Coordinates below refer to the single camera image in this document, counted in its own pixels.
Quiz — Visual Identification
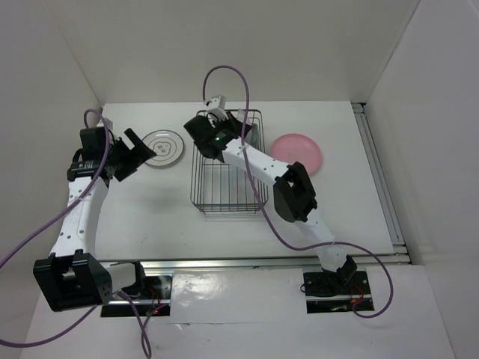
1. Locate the dark wire dish rack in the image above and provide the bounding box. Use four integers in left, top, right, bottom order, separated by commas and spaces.
190, 110, 269, 215

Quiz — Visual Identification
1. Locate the pink plastic plate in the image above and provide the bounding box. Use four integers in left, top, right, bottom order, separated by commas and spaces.
269, 133, 323, 175

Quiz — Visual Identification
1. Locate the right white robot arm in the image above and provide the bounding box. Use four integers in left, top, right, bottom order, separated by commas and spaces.
183, 111, 357, 293

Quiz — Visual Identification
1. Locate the aluminium rail right side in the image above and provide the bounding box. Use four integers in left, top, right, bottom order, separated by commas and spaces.
351, 102, 412, 265

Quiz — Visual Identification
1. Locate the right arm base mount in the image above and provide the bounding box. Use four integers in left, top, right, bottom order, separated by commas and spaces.
299, 271, 374, 314

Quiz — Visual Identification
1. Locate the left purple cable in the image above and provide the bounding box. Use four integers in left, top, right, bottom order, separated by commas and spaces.
0, 108, 158, 359

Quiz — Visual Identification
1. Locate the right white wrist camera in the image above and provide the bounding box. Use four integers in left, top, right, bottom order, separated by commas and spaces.
207, 95, 226, 111

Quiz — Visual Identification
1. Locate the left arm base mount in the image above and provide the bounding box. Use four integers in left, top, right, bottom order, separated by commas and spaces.
100, 274, 173, 318

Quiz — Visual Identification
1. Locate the aluminium rail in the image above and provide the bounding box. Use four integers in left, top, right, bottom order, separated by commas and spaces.
351, 102, 412, 265
108, 255, 412, 277

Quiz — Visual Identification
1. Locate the white plate green rim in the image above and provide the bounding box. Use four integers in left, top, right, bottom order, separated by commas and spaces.
142, 129, 185, 168

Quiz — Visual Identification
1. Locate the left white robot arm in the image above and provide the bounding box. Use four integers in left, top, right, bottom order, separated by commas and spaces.
33, 127, 155, 312

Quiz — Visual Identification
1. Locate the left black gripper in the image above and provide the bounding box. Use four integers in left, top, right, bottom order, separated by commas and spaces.
104, 128, 156, 182

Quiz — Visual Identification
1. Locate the blue floral patterned plate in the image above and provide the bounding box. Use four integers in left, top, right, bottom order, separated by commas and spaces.
248, 123, 259, 147

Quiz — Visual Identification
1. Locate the aluminium rail front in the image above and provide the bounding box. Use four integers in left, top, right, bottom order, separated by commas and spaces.
108, 255, 412, 277

